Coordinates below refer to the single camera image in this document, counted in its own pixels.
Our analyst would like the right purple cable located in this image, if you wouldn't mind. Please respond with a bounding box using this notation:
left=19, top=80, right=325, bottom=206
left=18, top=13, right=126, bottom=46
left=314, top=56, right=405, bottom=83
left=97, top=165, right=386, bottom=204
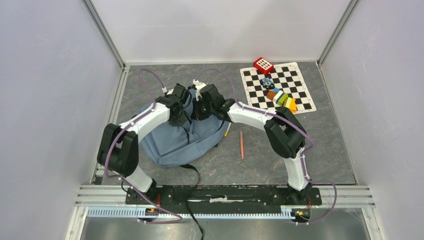
left=195, top=68, right=338, bottom=226

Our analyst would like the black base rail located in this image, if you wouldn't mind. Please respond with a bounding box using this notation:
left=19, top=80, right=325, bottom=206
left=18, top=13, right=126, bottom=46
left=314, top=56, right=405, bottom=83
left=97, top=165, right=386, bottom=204
left=125, top=185, right=323, bottom=215

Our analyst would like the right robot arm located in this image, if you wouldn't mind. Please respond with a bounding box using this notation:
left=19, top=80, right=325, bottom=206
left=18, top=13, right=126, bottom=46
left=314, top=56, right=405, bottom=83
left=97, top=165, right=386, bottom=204
left=189, top=80, right=313, bottom=204

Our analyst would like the blue robot toy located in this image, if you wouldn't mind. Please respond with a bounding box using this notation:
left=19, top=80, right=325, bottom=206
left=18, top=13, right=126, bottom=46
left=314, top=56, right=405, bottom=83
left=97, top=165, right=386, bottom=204
left=260, top=77, right=275, bottom=90

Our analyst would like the checkered chess board mat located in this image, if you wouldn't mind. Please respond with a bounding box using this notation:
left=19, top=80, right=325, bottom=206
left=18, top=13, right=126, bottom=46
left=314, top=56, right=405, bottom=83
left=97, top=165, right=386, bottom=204
left=239, top=62, right=317, bottom=114

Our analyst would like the colourful block stack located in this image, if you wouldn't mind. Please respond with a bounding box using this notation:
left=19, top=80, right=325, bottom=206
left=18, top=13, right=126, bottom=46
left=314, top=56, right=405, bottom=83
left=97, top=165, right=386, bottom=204
left=266, top=88, right=289, bottom=106

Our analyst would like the orange pencil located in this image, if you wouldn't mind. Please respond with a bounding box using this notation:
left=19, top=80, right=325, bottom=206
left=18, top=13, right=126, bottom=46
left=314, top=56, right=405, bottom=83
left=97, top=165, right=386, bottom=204
left=239, top=130, right=245, bottom=160

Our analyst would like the blue student backpack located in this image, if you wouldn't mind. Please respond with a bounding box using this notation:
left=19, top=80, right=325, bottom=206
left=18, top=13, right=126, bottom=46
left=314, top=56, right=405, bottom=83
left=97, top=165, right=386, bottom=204
left=137, top=86, right=231, bottom=240

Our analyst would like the orange yellow block toy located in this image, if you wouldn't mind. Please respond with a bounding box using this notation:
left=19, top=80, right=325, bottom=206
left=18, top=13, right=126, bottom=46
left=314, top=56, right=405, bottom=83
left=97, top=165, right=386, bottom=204
left=282, top=97, right=297, bottom=114

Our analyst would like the red calculator toy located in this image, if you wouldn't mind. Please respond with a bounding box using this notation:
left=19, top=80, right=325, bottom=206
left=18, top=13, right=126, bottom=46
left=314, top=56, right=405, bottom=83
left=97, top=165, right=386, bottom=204
left=253, top=57, right=274, bottom=75

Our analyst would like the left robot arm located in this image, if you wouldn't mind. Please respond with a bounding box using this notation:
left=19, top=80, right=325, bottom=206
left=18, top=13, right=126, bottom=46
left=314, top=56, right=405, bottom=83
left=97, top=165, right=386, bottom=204
left=96, top=84, right=191, bottom=204

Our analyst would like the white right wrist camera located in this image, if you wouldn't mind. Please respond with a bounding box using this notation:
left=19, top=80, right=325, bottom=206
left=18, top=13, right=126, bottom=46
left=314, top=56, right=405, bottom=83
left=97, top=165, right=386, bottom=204
left=192, top=79, right=207, bottom=101

